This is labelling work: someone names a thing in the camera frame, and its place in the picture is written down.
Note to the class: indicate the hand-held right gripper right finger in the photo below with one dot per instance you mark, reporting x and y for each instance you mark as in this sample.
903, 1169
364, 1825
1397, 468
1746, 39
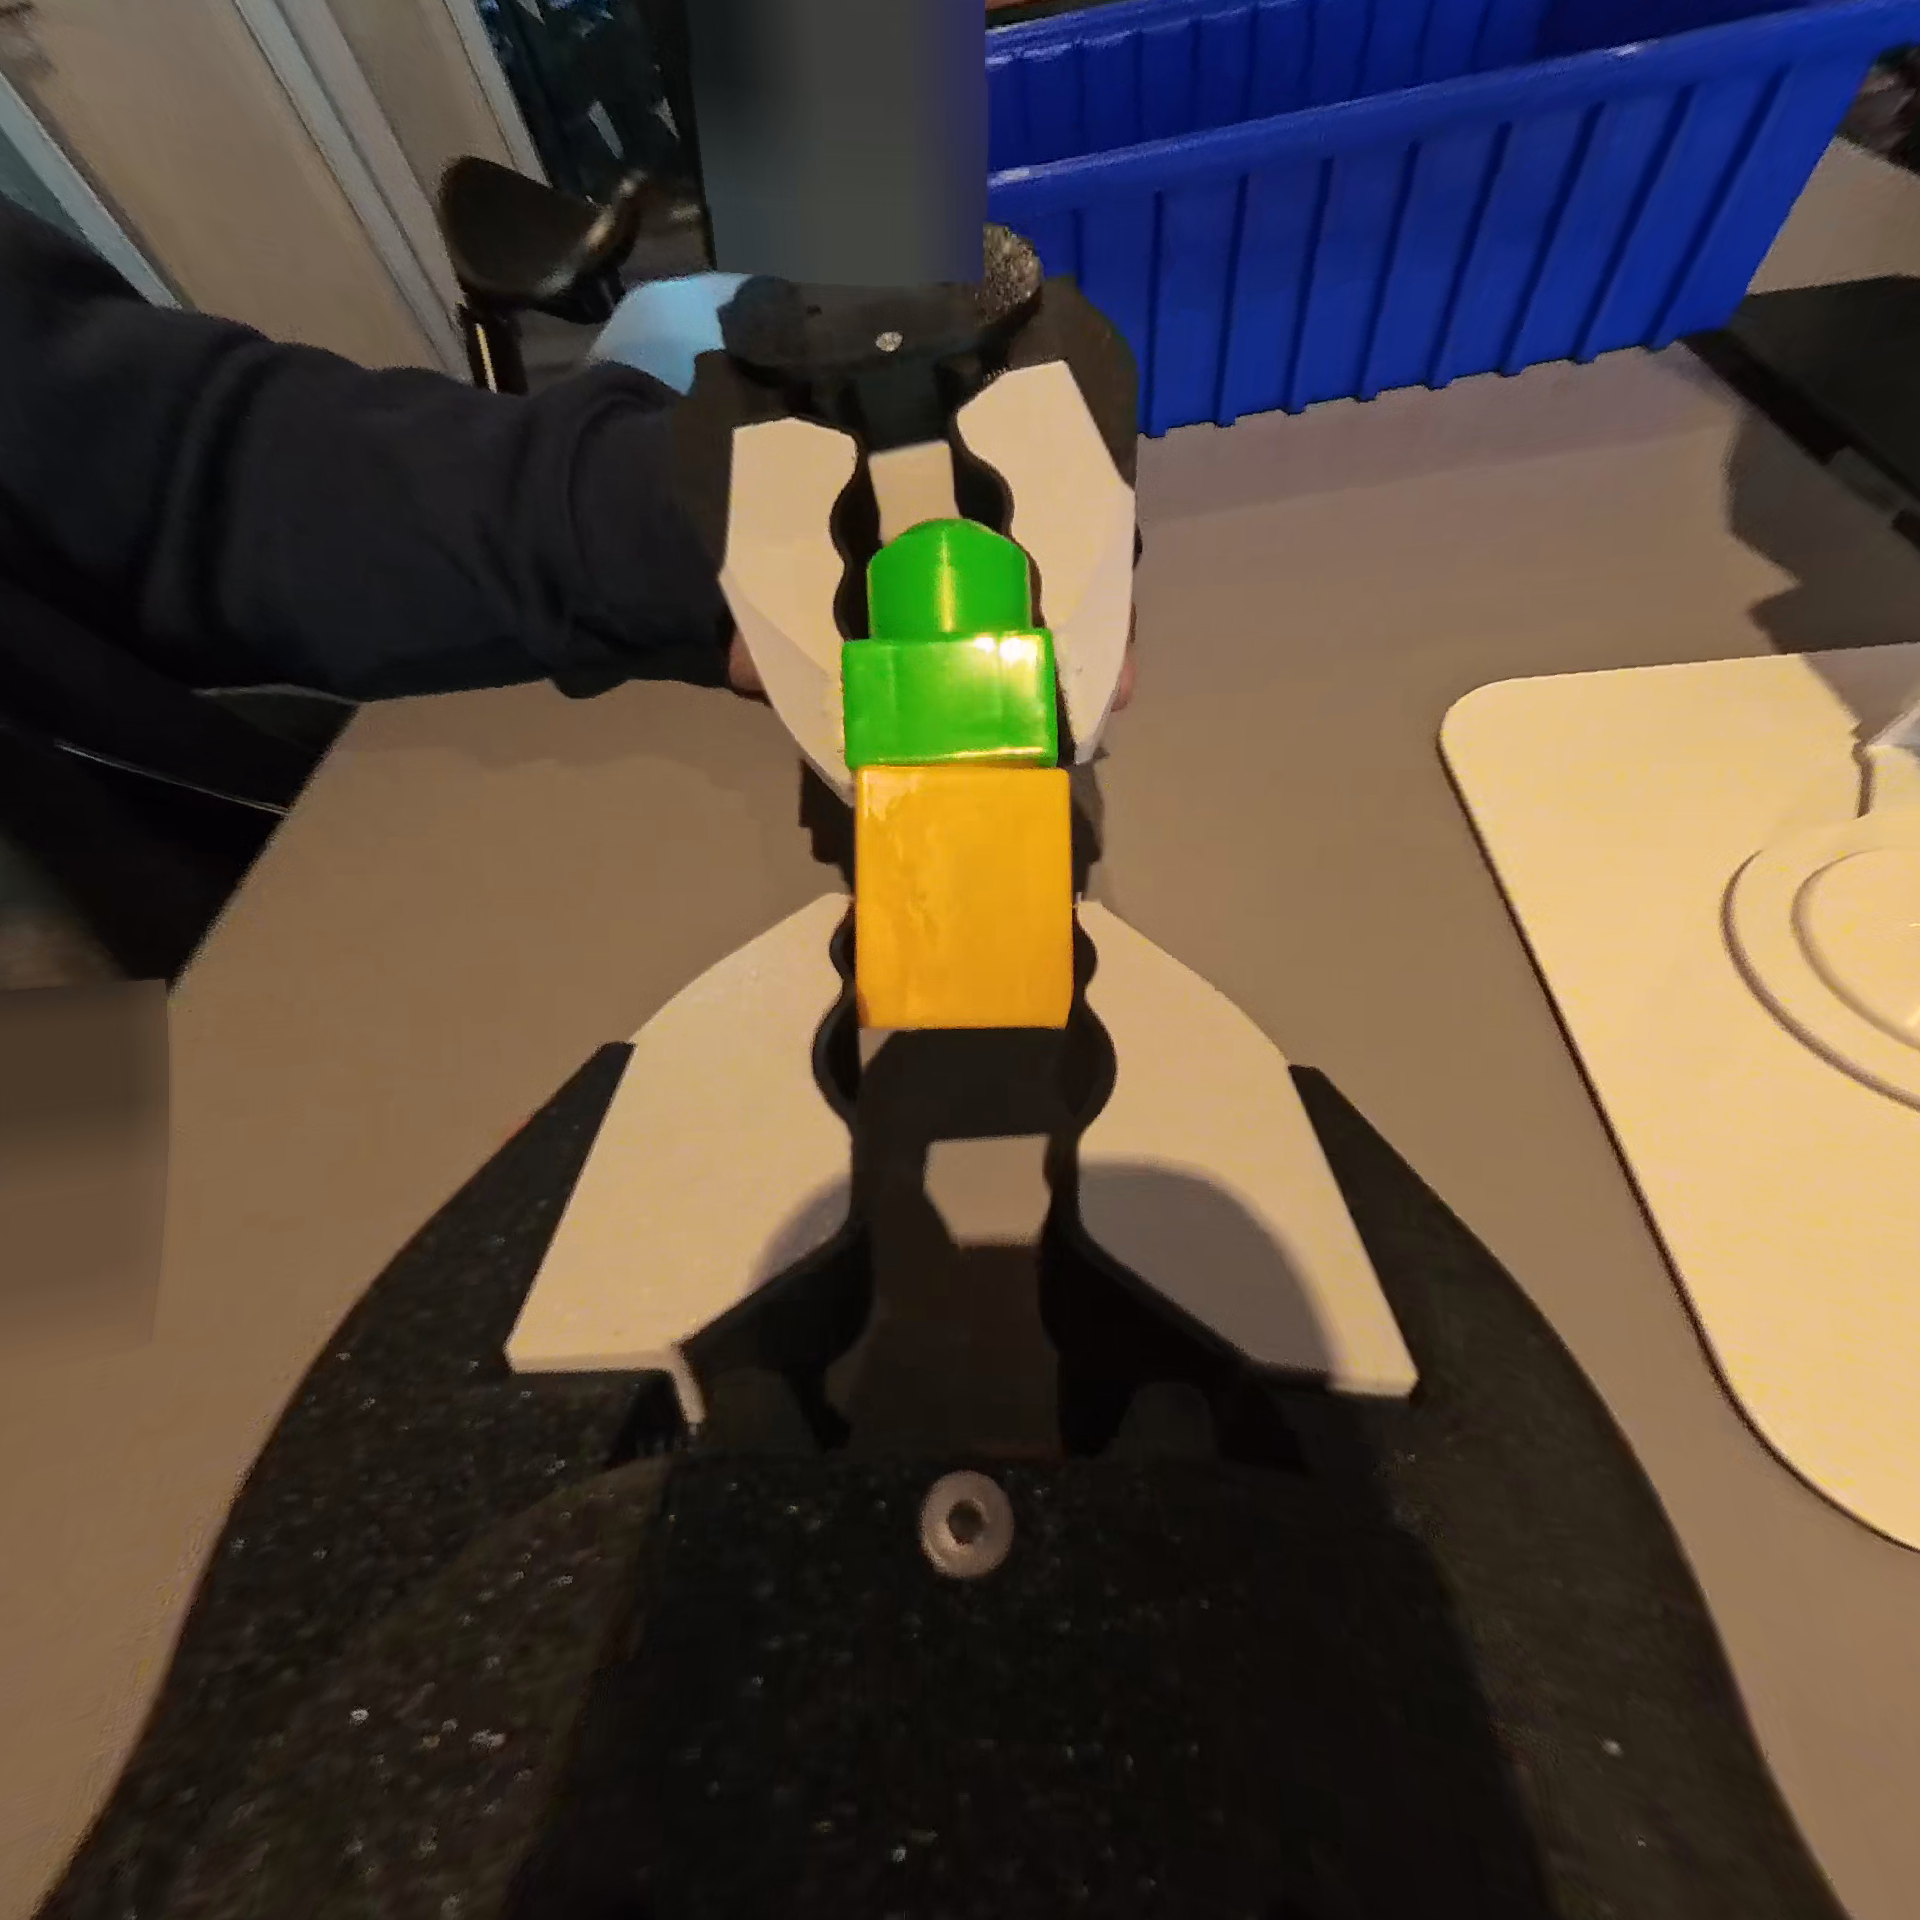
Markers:
1230, 1185

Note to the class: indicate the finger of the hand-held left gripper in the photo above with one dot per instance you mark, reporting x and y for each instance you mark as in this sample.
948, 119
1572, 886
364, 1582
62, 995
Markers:
1079, 452
771, 524

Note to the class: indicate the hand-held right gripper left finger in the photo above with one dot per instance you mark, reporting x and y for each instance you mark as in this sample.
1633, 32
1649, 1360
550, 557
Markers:
708, 1169

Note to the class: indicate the green two-stud toy block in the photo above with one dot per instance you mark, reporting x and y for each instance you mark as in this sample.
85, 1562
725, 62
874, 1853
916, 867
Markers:
946, 691

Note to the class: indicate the blue plastic bin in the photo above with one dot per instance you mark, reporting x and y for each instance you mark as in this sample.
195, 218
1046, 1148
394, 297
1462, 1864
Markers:
1349, 270

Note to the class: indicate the yellow one-stud toy block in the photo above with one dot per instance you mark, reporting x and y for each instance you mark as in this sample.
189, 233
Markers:
960, 899

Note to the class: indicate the person's left forearm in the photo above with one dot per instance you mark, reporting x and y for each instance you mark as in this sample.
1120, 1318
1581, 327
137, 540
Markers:
301, 493

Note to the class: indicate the person's left hand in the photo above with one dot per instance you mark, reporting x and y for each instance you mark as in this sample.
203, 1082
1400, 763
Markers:
744, 663

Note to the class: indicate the black office chair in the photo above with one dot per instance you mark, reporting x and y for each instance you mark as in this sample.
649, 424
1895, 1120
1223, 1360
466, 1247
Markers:
518, 233

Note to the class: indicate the person's dark pants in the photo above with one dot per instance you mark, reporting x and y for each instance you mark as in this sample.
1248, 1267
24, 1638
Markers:
118, 810

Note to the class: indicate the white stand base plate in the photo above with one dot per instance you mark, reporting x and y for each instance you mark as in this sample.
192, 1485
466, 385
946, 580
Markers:
1622, 899

